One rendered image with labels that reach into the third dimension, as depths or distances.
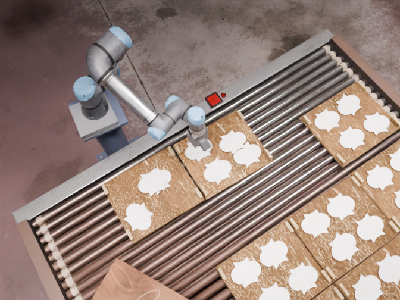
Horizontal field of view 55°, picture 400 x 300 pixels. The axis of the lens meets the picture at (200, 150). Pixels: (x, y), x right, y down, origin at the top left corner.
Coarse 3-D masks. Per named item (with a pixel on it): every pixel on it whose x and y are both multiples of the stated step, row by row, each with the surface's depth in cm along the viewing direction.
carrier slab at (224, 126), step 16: (208, 128) 208; (224, 128) 208; (240, 128) 208; (256, 144) 204; (192, 160) 201; (208, 160) 201; (272, 160) 200; (192, 176) 198; (240, 176) 197; (208, 192) 194
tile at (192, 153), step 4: (208, 140) 204; (188, 144) 204; (188, 148) 203; (192, 148) 203; (196, 148) 202; (200, 148) 202; (188, 152) 202; (192, 152) 202; (196, 152) 202; (200, 152) 202; (204, 152) 201; (208, 152) 201; (188, 156) 201; (192, 156) 201; (196, 156) 201; (200, 156) 201; (204, 156) 201; (200, 160) 200
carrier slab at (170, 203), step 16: (160, 160) 201; (176, 160) 201; (128, 176) 198; (176, 176) 198; (112, 192) 195; (128, 192) 195; (160, 192) 195; (176, 192) 194; (192, 192) 194; (160, 208) 191; (176, 208) 191; (128, 224) 188; (160, 224) 188
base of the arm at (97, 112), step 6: (102, 102) 210; (84, 108) 207; (90, 108) 205; (96, 108) 207; (102, 108) 211; (108, 108) 216; (84, 114) 212; (90, 114) 211; (96, 114) 210; (102, 114) 212
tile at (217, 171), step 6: (216, 162) 199; (222, 162) 199; (228, 162) 199; (210, 168) 198; (216, 168) 198; (222, 168) 198; (228, 168) 198; (204, 174) 197; (210, 174) 197; (216, 174) 197; (222, 174) 196; (228, 174) 196; (210, 180) 195; (216, 180) 195
